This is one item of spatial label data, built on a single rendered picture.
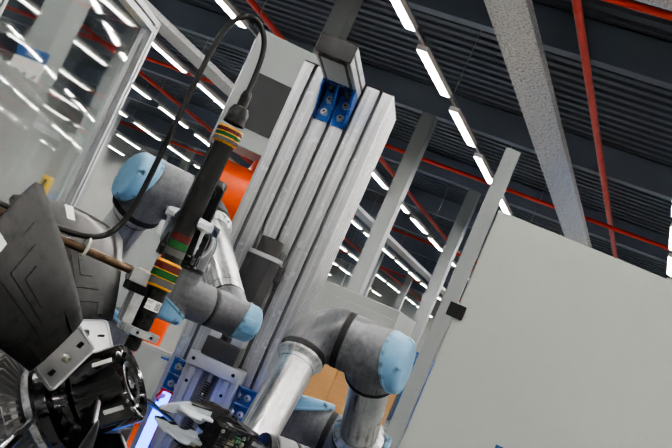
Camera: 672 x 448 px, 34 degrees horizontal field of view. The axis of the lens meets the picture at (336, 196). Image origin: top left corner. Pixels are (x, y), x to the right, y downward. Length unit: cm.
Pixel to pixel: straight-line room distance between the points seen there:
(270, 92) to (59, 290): 437
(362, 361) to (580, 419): 149
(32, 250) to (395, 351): 85
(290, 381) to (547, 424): 155
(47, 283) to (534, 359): 221
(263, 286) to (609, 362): 131
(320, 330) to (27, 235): 79
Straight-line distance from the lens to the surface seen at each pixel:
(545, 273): 356
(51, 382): 167
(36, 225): 156
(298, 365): 214
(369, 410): 232
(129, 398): 169
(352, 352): 216
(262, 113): 588
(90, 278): 182
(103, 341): 177
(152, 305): 179
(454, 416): 353
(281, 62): 593
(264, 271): 267
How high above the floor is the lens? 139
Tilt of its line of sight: 7 degrees up
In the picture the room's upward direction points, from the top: 24 degrees clockwise
